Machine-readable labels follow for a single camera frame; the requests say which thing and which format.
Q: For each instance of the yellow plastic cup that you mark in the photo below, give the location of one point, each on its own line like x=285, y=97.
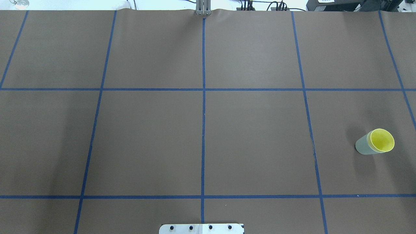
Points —
x=380, y=140

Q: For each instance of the green plastic cup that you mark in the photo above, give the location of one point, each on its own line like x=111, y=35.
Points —
x=363, y=146

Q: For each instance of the aluminium frame post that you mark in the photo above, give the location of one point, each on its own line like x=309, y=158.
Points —
x=203, y=7

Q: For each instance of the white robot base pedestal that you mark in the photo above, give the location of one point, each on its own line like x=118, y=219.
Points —
x=213, y=228

